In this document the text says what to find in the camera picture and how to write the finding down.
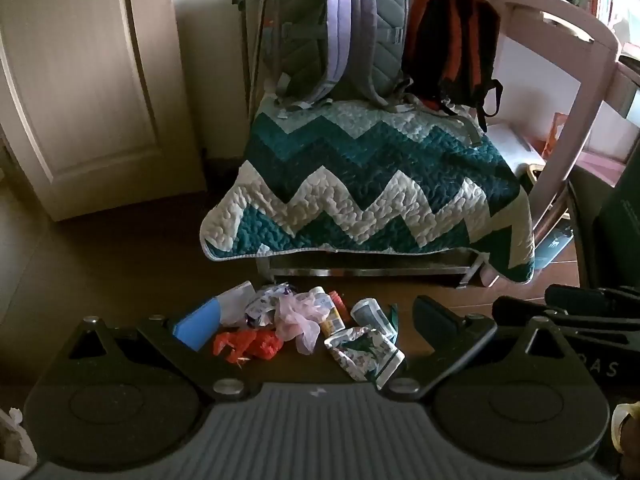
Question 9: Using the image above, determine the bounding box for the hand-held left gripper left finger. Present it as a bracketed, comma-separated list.
[67, 297, 261, 403]

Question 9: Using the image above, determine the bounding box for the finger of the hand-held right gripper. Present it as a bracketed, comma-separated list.
[491, 296, 640, 333]
[544, 284, 640, 312]

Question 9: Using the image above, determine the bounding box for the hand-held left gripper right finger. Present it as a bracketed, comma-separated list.
[377, 295, 576, 403]

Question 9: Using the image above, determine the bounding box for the orange mesh net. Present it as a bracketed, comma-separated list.
[212, 327, 283, 363]

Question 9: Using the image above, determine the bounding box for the purple print foil wrapper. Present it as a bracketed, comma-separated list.
[244, 282, 296, 331]

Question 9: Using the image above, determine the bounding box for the white paper sheet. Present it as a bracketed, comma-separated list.
[217, 281, 258, 326]

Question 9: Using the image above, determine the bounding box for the white rolled packet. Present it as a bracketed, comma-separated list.
[350, 297, 398, 343]

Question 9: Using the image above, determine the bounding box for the dark blue box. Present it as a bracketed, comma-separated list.
[535, 220, 576, 268]

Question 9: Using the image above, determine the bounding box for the orange yellow tube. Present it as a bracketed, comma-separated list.
[320, 290, 348, 336]

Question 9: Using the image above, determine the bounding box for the pink plastic bag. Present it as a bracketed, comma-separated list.
[274, 290, 326, 356]

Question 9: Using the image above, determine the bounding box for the teal white zigzag quilt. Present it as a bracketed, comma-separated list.
[200, 95, 537, 285]

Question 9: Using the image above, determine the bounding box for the orange cardboard packet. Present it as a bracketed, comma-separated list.
[542, 112, 568, 158]

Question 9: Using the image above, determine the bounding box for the pink desk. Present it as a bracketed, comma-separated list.
[492, 0, 640, 241]

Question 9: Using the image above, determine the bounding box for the white crumpled plastic bag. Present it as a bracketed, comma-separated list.
[0, 407, 38, 466]

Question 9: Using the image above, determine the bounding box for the orange black backpack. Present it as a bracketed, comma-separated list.
[400, 0, 503, 133]

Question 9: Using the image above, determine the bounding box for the white door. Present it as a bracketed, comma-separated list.
[0, 0, 208, 223]

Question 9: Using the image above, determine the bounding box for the dark folded stand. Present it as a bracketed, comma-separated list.
[231, 0, 276, 126]

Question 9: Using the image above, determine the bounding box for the purple grey backpack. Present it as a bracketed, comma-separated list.
[265, 0, 411, 111]

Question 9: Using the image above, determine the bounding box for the metal bench frame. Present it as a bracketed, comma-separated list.
[255, 252, 491, 291]

